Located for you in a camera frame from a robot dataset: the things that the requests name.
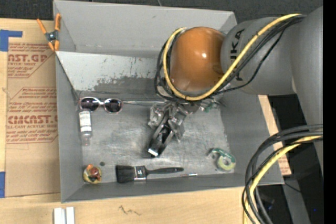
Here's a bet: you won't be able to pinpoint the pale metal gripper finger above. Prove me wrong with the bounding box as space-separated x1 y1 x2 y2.
157 117 185 157
146 105 169 158

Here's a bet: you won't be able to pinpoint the green tape dispenser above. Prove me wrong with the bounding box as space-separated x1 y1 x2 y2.
208 147 237 173

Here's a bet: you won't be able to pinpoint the black paintbrush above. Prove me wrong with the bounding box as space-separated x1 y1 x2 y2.
115 164 185 184

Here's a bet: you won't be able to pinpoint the pink-framed sunglasses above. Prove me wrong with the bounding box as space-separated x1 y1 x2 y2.
78 96 124 114

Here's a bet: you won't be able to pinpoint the clear small bottle, white label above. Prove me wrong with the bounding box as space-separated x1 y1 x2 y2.
78 110 93 146

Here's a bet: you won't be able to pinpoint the yellow and orange toy figure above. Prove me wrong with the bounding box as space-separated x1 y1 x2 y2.
82 164 102 185

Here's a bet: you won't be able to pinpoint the grey metal bin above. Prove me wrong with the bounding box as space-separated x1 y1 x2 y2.
52 0 286 204

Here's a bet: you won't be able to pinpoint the brown cardboard board, red print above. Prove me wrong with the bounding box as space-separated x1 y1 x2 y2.
0 17 292 199

